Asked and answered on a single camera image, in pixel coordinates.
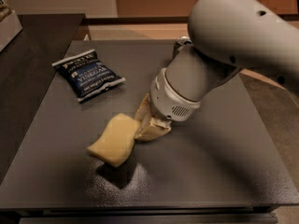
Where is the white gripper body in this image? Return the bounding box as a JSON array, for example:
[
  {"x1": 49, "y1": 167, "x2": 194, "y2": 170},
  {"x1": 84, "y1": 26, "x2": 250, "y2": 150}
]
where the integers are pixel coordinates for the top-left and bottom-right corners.
[{"x1": 149, "y1": 68, "x2": 201, "y2": 121}]

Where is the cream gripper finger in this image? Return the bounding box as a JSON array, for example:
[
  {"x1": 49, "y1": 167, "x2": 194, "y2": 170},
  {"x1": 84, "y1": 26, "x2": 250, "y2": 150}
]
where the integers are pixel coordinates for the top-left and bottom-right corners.
[
  {"x1": 135, "y1": 117, "x2": 171, "y2": 141},
  {"x1": 135, "y1": 93, "x2": 150, "y2": 121}
]

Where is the yellow sponge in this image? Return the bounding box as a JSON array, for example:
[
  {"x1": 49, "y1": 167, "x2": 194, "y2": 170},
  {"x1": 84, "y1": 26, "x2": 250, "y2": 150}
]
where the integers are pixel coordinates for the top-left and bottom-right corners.
[{"x1": 87, "y1": 113, "x2": 141, "y2": 167}]

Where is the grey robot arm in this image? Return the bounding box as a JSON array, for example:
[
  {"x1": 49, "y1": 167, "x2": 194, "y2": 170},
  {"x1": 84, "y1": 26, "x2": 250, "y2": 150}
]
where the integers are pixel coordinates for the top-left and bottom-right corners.
[{"x1": 135, "y1": 0, "x2": 299, "y2": 141}]

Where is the white green soda can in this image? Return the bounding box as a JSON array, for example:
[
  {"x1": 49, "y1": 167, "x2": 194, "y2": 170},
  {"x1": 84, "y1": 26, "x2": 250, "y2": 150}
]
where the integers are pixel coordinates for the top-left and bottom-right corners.
[{"x1": 173, "y1": 35, "x2": 192, "y2": 58}]

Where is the blue vinegar chips bag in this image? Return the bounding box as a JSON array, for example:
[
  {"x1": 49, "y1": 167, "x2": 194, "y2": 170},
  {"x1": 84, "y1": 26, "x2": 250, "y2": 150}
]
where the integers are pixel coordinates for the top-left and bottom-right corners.
[{"x1": 52, "y1": 49, "x2": 125, "y2": 103}]

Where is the dark side counter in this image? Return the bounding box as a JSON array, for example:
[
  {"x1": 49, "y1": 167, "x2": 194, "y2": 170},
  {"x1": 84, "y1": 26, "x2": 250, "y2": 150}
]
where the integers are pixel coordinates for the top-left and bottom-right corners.
[{"x1": 0, "y1": 14, "x2": 85, "y2": 182}]

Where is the white box at left edge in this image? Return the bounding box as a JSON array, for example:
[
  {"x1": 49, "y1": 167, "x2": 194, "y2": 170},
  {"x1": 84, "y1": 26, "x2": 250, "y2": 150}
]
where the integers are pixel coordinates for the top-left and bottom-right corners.
[{"x1": 0, "y1": 0, "x2": 22, "y2": 52}]

